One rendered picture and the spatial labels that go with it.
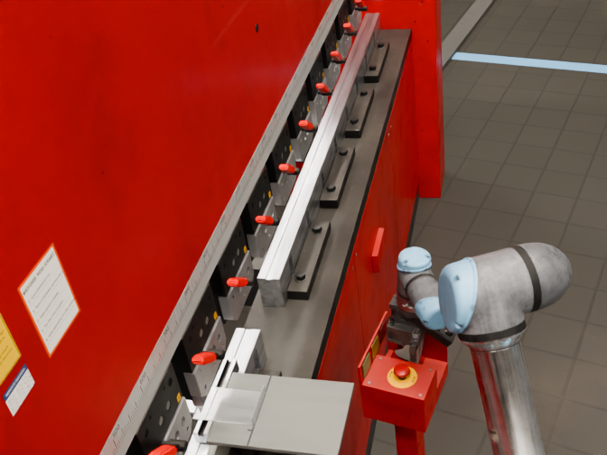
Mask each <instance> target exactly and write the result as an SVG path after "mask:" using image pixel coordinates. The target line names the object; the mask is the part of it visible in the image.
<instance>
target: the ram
mask: <svg viewBox="0 0 607 455"><path fill-rule="evenodd" d="M343 1H344V0H339V1H338V3H337V4H336V7H335V9H334V11H333V13H332V16H331V18H330V20H329V22H328V23H327V25H326V27H325V29H324V31H323V33H322V36H321V38H320V40H319V41H318V43H317V45H316V47H315V49H314V51H313V54H312V56H311V58H310V59H309V61H308V63H307V65H306V67H305V69H304V71H303V74H302V76H301V78H300V80H299V82H298V84H297V86H296V88H295V90H294V93H293V95H292V96H291V98H290V100H289V102H288V104H287V106H286V108H285V111H284V113H283V114H282V116H281V118H280V120H279V122H278V124H277V126H276V128H275V131H274V132H273V134H272V136H271V138H270V140H269V142H268V144H267V146H266V149H265V151H264V153H263V155H262V157H261V159H260V161H259V163H258V165H257V167H256V169H255V171H254V173H253V175H252V177H251V179H250V181H249V183H248V185H247V187H246V189H245V191H244V193H243V195H242V197H241V199H240V201H239V203H238V205H237V207H236V209H235V211H234V213H233V215H232V217H231V219H230V221H229V224H228V226H227V228H226V230H225V232H224V234H223V236H222V238H221V240H220V242H219V244H218V246H217V248H216V250H215V252H214V254H213V256H212V258H211V260H210V262H209V264H208V266H207V268H206V270H205V272H204V274H203V276H202V278H201V280H200V282H199V284H198V286H197V288H196V290H195V292H194V295H193V296H192V298H191V301H190V303H189V305H188V307H187V309H186V311H185V313H184V314H183V316H182V319H181V321H180V323H179V325H178V327H177V329H176V331H175V332H174V334H173V337H172V339H171V341H170V343H169V345H168V347H167V349H166V350H165V352H164V354H163V357H162V359H161V361H160V363H159V366H158V368H157V369H156V371H155V373H154V376H153V378H152V380H151V382H150V384H149V386H148V387H147V389H146V391H145V394H144V396H143V398H142V400H141V402H140V404H139V405H138V407H137V409H136V411H135V414H134V416H133V418H132V420H131V422H130V424H129V425H128V427H127V429H126V432H125V434H124V437H123V439H122V441H121V442H120V444H119V446H118V448H117V451H116V453H115V455H126V452H127V450H128V448H129V445H130V443H131V441H132V440H133V438H134V436H135V433H136V431H137V429H138V427H139V425H140V423H141V421H142V419H143V417H144V415H145V412H146V410H147V408H148V406H149V404H150V403H151V401H152V398H153V396H154V393H155V391H156V389H157V387H158V386H159V384H160V382H161V380H162V378H163V374H164V372H165V370H166V368H167V367H168V365H169V363H170V361H171V359H172V357H173V354H174V351H175V350H176V348H177V346H178V344H179V342H180V340H181V338H182V335H183V333H184V332H185V330H186V327H187V325H188V323H189V321H190V319H191V316H192V314H193V313H194V311H195V309H196V307H197V304H198V302H199V300H200V298H201V296H202V294H203V292H204V290H205V288H206V286H207V284H208V282H209V279H210V277H211V275H212V273H213V271H214V269H215V267H216V265H217V263H218V261H219V258H220V256H221V254H222V252H223V250H224V248H225V246H226V244H227V243H228V241H229V238H230V236H231V233H232V231H233V229H234V227H235V226H236V224H237V222H238V219H239V217H240V215H241V213H242V210H243V208H244V207H245V205H246V203H247V200H248V198H249V196H250V194H251V192H252V190H253V189H254V186H255V184H256V182H257V179H258V177H259V175H260V173H261V172H262V170H263V168H264V166H265V163H266V160H267V158H268V156H269V154H270V153H271V151H272V149H273V147H274V145H275V142H276V139H277V137H278V136H279V134H280V132H281V130H282V128H283V126H284V124H285V121H286V119H287V117H288V115H289V113H290V111H291V109H292V107H293V105H294V102H295V101H296V99H297V97H298V95H299V92H300V90H301V88H302V86H303V84H304V82H305V80H306V78H307V76H308V74H309V72H310V69H311V67H312V65H313V63H314V61H315V59H316V57H317V55H318V53H319V51H320V49H321V47H322V44H323V42H324V40H325V38H326V36H327V34H328V32H329V30H330V29H331V27H332V23H333V21H334V19H335V17H336V15H337V13H338V12H339V10H340V8H341V5H342V3H343ZM331 3H332V0H0V313H1V315H2V317H3V319H4V321H5V324H6V326H7V328H8V329H9V331H10V333H11V335H12V337H13V339H14V343H15V345H16V346H17V348H18V350H19V352H20V354H21V356H20V357H19V359H18V360H17V362H16V363H15V365H14V366H13V368H12V369H11V371H10V372H9V374H8V375H7V377H6V378H5V380H4V381H3V383H2V384H1V385H0V455H101V453H102V451H103V450H104V448H105V446H106V444H107V441H108V439H109V437H110V435H111V433H112V431H113V430H114V429H115V427H116V425H117V422H118V420H119V418H120V416H121V414H122V412H123V411H124V409H125V407H126V404H127V402H128V400H129V398H130V396H131V394H132V393H133V391H134V389H135V386H136V384H137V383H138V381H139V379H140V377H141V375H142V374H143V372H144V370H145V367H146V365H147V363H148V361H149V359H150V357H151V356H152V354H153V352H154V349H155V347H156V345H157V343H158V341H159V339H160V338H161V336H162V335H163V332H164V330H165V328H166V326H167V324H168V322H169V320H170V318H171V317H172V315H173V312H174V310H175V308H176V306H177V304H178V302H179V300H180V299H181V297H182V294H183V292H184V290H185V289H186V287H187V285H188V283H189V281H190V280H191V277H192V275H193V273H194V271H195V269H196V267H197V265H198V263H199V262H200V260H201V257H202V255H203V253H204V251H205V249H206V247H207V245H208V243H209V242H210V240H211V238H212V236H213V234H214V232H215V230H216V228H217V226H218V224H219V222H220V220H221V218H222V216H223V214H224V212H225V210H226V208H227V206H228V204H229V202H230V200H231V198H232V196H233V195H234V193H235V191H236V189H237V187H238V185H239V183H240V181H241V179H242V177H243V175H244V173H245V171H246V169H247V167H248V165H249V163H250V161H251V159H252V157H253V155H254V153H255V151H256V149H257V148H258V146H259V144H260V142H261V140H262V138H263V136H264V134H265V132H266V130H267V128H268V126H269V124H270V122H271V120H272V118H273V116H274V114H275V112H276V110H277V108H278V106H279V104H280V103H281V101H282V99H283V97H284V95H285V92H286V91H287V89H288V87H289V85H290V83H291V81H292V79H293V77H294V74H295V73H296V71H297V69H298V67H299V65H300V63H301V61H302V59H303V57H304V55H305V53H306V52H307V50H308V48H309V46H310V44H311V42H312V40H313V37H314V35H315V34H316V32H317V30H318V28H319V26H320V24H321V22H322V19H323V17H324V16H325V14H326V12H327V10H328V9H329V7H330V5H331ZM51 243H53V244H54V247H55V249H56V251H57V254H58V256H59V259H60V260H61V264H62V266H63V269H64V271H65V274H66V275H67V278H68V280H69V282H70V286H71V289H72V291H73V293H74V295H75V297H76V300H77V302H78V305H79V308H80V312H79V314H78V316H77V317H76V319H75V320H74V321H73V323H72V324H71V326H70V328H69V329H68V331H67V332H66V334H65V336H64V337H63V339H62V340H61V342H60V344H59V345H58V347H57V348H56V349H55V351H54V352H53V354H52V355H51V357H49V356H48V354H47V352H46V350H45V347H44V345H43V344H42V341H41V339H40V337H39V334H38V332H37V330H36V328H35V327H34V325H33V322H32V319H31V317H30V315H29V313H28V311H27V310H26V308H25V305H24V303H23V300H22V298H21V296H20V294H19V292H18V290H17V289H18V287H19V286H20V285H21V283H22V282H23V280H24V279H25V278H26V276H27V275H28V274H29V273H30V272H31V271H32V269H33V268H34V266H35V265H36V264H37V263H38V261H39V260H40V259H41V257H42V256H43V254H44V253H45V252H46V250H47V249H48V248H49V246H50V245H51ZM24 363H25V365H26V366H27V368H28V370H29V372H30V374H31V376H32V378H33V381H34V385H33V387H32V389H31V390H30V392H29V393H28V395H27V396H26V397H25V399H24V400H23V402H22V404H21V405H20V407H19V408H18V410H17V412H16V413H15V415H14V416H13V415H12V413H11V411H10V410H9V408H8V406H7V404H6V402H5V400H4V398H3V395H4V394H5V392H6V390H7V389H8V387H9V386H10V384H12V382H13V381H14V379H15V377H16V376H17V374H18V373H19V371H20V370H21V368H22V367H23V365H24Z"/></svg>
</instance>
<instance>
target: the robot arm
mask: <svg viewBox="0 0 607 455"><path fill-rule="evenodd" d="M431 265H432V263H431V256H430V254H429V253H428V252H427V251H426V250H424V249H423V248H421V247H416V246H412V247H409V248H406V249H404V250H402V251H401V252H400V254H399V256H398V260H397V294H394V296H393V298H392V301H391V302H390V304H389V308H390V309H391V315H390V316H391V317H390V316H389V318H388V319H389V321H388V325H387V341H389V342H393V343H395V344H398V345H401V346H402V347H404V348H402V349H396V350H395V354H396V355H397V356H399V357H401V358H403V359H406V360H408V361H409V362H413V363H417V364H418V363H419V360H420V357H421V354H422V349H423V345H424V340H425V334H426V333H427V334H428V335H430V336H431V337H433V338H434V339H436V340H437V341H439V342H440V343H442V344H443V345H445V346H446V347H450V346H451V345H452V344H453V341H454V338H455V336H456V334H457V335H458V339H459V340H460V341H461V343H463V344H465V345H466V346H468V347H469V348H470V351H471V354H472V362H473V366H474V370H475V374H476V378H477V382H478V387H479V390H480V395H481V401H482V406H483V410H484V414H485V418H486V422H487V426H488V431H489V435H490V442H491V446H492V449H493V454H494V455H546V454H545V449H544V445H543V441H542V437H541V432H540V429H539V424H538V420H537V413H536V408H535V404H534V400H533V395H532V392H531V387H530V383H529V379H528V372H527V368H526V363H525V359H524V355H523V350H522V347H521V342H520V337H521V336H522V334H523V333H524V332H525V330H526V329H527V324H526V321H525V314H527V313H530V312H533V311H539V310H541V309H544V308H546V307H548V306H550V305H552V304H553V303H555V302H557V301H558V300H560V299H561V298H562V297H563V296H564V295H565V293H566V292H567V291H568V289H569V287H570V285H571V282H572V278H573V271H572V266H571V264H570V262H569V260H568V258H567V257H566V256H565V254H564V253H563V252H562V251H561V250H559V249H558V248H556V247H554V246H550V245H548V244H543V243H525V244H520V245H516V246H512V247H508V248H504V249H501V250H498V251H494V252H490V253H487V254H483V255H477V256H474V257H465V258H464V259H463V260H461V261H458V262H455V263H452V264H449V265H447V266H446V267H445V268H444V269H443V270H442V272H441V273H440V277H439V281H438V282H437V280H436V278H435V277H434V275H433V273H432V271H431Z"/></svg>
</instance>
